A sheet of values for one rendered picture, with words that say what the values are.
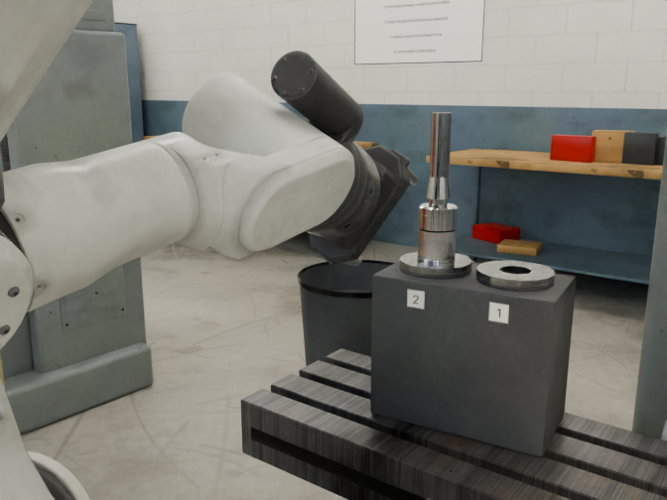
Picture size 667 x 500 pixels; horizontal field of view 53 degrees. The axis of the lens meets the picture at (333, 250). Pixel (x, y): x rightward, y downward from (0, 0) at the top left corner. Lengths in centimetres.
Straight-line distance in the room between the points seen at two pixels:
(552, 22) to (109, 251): 495
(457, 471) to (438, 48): 496
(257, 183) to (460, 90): 510
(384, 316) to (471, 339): 11
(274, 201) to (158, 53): 743
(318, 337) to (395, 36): 370
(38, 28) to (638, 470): 74
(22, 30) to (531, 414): 67
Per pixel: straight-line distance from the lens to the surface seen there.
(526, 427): 81
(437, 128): 81
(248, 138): 46
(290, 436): 89
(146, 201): 39
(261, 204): 41
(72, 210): 36
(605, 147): 457
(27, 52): 28
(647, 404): 119
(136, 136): 784
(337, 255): 64
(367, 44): 594
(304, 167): 43
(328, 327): 246
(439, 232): 82
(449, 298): 79
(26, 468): 55
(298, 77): 46
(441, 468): 79
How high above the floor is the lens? 134
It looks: 14 degrees down
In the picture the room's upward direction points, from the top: straight up
